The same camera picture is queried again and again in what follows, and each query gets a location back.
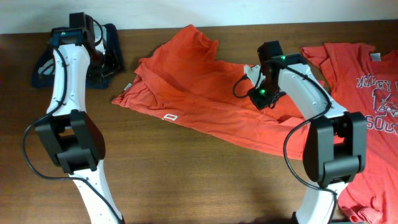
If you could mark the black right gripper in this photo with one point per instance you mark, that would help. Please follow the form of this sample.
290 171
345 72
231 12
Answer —
260 102

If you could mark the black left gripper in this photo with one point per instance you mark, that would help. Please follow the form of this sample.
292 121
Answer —
115 65

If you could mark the orange Fram t-shirt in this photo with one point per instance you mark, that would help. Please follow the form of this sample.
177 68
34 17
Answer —
183 83

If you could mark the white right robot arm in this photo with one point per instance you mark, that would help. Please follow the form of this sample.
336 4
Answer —
335 147

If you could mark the light grey folded shirt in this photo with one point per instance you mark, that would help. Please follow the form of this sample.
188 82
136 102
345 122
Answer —
46 68

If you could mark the dark navy folded garment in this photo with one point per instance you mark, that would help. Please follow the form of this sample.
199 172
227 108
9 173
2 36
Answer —
46 81

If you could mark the red soccer t-shirt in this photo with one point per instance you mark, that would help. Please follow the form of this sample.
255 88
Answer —
360 83

